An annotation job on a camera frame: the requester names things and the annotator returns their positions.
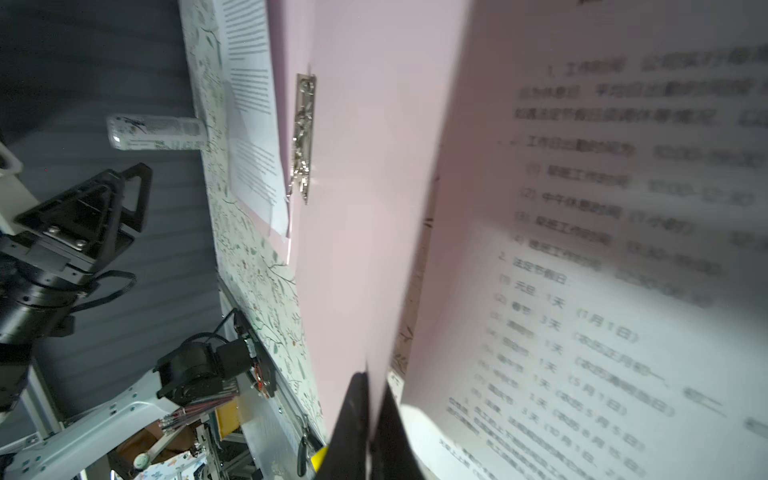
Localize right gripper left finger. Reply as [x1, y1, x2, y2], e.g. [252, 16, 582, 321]
[315, 372, 370, 480]

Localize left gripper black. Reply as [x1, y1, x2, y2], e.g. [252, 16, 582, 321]
[1, 163, 153, 286]

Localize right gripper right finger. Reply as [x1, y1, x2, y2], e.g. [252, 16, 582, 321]
[369, 385, 425, 480]

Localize printed paper sheet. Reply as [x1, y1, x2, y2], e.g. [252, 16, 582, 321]
[214, 0, 289, 236]
[402, 1, 767, 479]

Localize pink file folder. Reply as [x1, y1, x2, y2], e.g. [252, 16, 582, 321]
[269, 1, 471, 430]

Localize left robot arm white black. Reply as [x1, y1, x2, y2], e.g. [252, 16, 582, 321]
[1, 163, 259, 479]

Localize silver folder clip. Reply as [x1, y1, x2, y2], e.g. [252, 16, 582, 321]
[290, 74, 317, 203]

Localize silver metal can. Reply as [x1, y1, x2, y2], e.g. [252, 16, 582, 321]
[106, 114, 208, 151]

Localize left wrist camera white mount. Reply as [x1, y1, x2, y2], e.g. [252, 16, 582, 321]
[0, 143, 38, 235]

